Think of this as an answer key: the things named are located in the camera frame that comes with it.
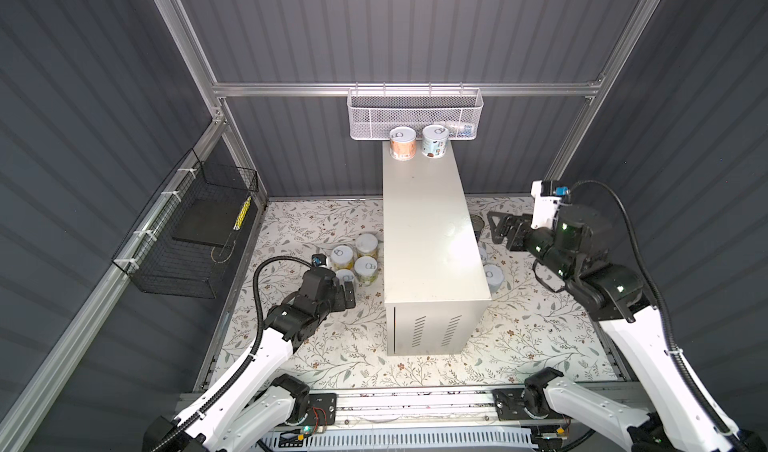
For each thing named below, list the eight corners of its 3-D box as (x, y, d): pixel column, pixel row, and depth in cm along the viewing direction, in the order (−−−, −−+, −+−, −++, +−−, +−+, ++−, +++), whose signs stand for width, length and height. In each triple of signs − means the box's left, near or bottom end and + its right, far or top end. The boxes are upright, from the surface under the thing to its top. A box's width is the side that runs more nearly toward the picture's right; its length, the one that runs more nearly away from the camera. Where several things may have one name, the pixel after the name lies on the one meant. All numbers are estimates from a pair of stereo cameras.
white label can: (485, 292, 96) (489, 283, 92) (480, 273, 101) (485, 263, 96) (500, 292, 96) (506, 283, 92) (495, 273, 101) (500, 263, 96)
